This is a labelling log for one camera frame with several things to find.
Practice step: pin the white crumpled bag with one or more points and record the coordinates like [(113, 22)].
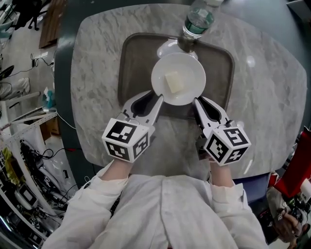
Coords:
[(14, 88)]

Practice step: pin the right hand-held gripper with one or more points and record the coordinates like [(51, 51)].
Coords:
[(227, 146)]

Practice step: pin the red box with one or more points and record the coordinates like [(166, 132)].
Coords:
[(296, 170)]

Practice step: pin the small white dish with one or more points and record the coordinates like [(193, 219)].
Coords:
[(167, 47)]

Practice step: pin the person's white shirt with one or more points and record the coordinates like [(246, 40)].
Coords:
[(170, 214)]

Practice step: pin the clear bottle with green label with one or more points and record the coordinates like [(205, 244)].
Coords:
[(198, 19)]

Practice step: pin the black office chair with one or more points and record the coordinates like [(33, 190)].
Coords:
[(29, 12)]

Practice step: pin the person's left forearm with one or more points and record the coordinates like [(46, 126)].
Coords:
[(114, 170)]

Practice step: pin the large white round plate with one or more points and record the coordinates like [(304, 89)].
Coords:
[(178, 79)]

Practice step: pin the blue chair seat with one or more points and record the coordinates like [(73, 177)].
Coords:
[(252, 187)]

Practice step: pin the brown serving tray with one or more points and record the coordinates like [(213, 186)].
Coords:
[(136, 73)]

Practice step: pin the brown wooden board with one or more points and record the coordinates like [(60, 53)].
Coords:
[(52, 24)]

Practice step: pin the white perforated metal frame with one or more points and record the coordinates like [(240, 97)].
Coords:
[(26, 121)]

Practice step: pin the pale yellow food block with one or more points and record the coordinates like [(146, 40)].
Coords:
[(173, 82)]

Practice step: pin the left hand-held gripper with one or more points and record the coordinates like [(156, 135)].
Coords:
[(126, 141)]

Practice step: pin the person's right forearm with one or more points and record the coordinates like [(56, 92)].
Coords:
[(222, 175)]

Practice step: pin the teal plastic object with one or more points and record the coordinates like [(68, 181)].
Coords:
[(49, 97)]

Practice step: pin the pile of grey equipment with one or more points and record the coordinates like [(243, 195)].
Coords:
[(29, 184)]

